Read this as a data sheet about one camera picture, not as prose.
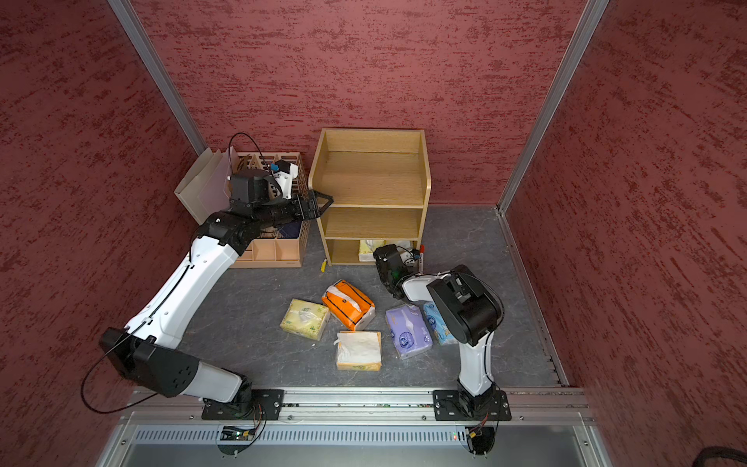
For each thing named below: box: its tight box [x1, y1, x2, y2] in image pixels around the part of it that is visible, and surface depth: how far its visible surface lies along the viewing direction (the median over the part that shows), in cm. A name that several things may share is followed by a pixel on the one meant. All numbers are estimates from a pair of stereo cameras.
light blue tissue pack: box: [424, 300, 455, 345], surface depth 87 cm
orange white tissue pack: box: [321, 279, 377, 331], surface depth 87 cm
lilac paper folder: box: [212, 145, 241, 200], surface depth 89 cm
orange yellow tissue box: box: [333, 329, 383, 372], surface depth 80 cm
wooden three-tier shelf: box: [307, 128, 431, 267], surface depth 91 cm
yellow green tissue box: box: [280, 298, 329, 342], surface depth 86 cm
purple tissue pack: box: [385, 303, 433, 360], surface depth 83 cm
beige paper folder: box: [174, 146, 223, 225], surface depth 88 cm
